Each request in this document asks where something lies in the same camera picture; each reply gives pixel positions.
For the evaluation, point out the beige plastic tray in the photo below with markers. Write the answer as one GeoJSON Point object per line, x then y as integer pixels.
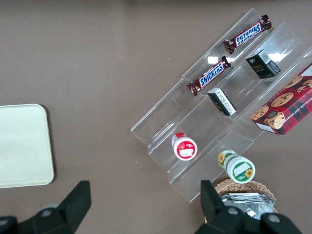
{"type": "Point", "coordinates": [24, 146]}

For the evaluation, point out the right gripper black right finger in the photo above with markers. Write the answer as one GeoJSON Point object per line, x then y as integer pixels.
{"type": "Point", "coordinates": [217, 214]}

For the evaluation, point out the silver foil packet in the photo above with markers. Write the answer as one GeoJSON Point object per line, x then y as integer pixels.
{"type": "Point", "coordinates": [246, 203]}

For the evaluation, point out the clear acrylic step shelf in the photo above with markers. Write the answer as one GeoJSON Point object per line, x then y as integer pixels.
{"type": "Point", "coordinates": [170, 117]}
{"type": "Point", "coordinates": [280, 41]}

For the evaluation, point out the small black box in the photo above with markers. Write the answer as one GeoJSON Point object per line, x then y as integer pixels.
{"type": "Point", "coordinates": [262, 65]}
{"type": "Point", "coordinates": [223, 102]}

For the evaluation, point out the light wicker basket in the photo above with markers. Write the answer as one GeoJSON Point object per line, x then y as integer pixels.
{"type": "Point", "coordinates": [243, 185]}

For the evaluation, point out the Snickers chocolate bar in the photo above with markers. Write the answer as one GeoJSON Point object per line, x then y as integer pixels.
{"type": "Point", "coordinates": [210, 75]}
{"type": "Point", "coordinates": [247, 34]}

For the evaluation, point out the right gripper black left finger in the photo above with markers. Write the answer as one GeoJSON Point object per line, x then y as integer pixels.
{"type": "Point", "coordinates": [65, 212]}

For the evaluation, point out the red label yogurt bottle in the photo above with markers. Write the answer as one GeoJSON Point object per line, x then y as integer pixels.
{"type": "Point", "coordinates": [186, 149]}

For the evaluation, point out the red tartan cookie box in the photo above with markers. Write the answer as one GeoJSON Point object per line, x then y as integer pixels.
{"type": "Point", "coordinates": [287, 107]}

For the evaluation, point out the green label yogurt bottle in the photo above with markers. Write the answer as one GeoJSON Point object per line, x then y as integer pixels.
{"type": "Point", "coordinates": [240, 168]}

